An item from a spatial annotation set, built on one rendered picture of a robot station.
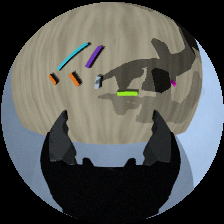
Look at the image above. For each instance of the turquoise rod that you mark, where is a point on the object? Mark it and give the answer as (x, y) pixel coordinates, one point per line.
(72, 55)

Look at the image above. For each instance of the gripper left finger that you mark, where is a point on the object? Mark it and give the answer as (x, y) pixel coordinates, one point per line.
(58, 151)

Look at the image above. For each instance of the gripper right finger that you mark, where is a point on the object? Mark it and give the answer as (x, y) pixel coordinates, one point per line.
(162, 151)

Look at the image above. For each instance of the lime green rod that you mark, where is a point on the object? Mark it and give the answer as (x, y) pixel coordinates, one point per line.
(126, 93)

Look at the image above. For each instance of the purple rod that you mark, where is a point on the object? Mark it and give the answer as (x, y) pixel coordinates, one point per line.
(93, 56)

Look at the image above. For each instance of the orange rod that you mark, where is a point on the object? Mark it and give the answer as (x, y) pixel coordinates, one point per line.
(74, 79)
(53, 79)

